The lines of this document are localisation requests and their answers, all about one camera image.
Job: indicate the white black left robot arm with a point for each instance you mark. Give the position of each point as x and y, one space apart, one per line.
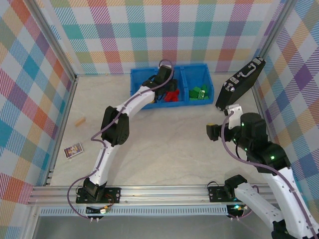
104 161

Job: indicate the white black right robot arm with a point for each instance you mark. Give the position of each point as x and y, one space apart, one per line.
256 204

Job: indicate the black hard carrying case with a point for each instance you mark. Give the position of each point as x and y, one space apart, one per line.
245 81

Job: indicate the yellow silver power connector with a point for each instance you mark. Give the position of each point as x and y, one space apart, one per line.
236 207
106 210

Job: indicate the small wooden block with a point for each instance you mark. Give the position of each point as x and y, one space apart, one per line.
80 121

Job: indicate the small printed card box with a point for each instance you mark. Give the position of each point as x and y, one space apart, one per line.
73 151

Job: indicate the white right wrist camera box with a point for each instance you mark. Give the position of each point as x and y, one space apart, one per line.
235 117

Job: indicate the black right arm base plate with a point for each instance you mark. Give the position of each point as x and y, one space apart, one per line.
214 194

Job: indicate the wide aluminium frame rail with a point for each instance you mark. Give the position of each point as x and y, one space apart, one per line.
162 195

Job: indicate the aluminium frame post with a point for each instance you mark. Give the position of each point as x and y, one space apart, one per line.
274 30
49 37

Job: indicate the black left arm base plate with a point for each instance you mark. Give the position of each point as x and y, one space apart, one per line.
112 195

